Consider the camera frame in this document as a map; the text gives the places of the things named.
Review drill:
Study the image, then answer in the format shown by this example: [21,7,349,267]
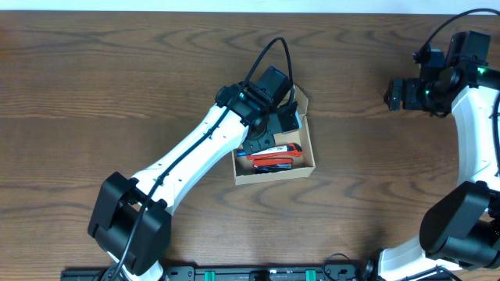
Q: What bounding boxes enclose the open cardboard box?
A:
[231,85,316,185]

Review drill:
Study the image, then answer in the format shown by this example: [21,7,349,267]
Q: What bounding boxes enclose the orange and black stapler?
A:
[253,158,293,174]

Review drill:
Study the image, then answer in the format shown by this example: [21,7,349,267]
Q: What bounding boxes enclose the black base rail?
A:
[59,261,376,281]

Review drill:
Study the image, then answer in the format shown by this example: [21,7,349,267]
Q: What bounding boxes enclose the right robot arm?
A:
[364,31,499,280]

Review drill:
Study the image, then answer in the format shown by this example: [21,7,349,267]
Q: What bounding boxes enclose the orange utility knife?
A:
[246,143,303,160]

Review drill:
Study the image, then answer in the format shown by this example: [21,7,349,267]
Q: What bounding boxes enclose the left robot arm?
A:
[87,66,301,280]

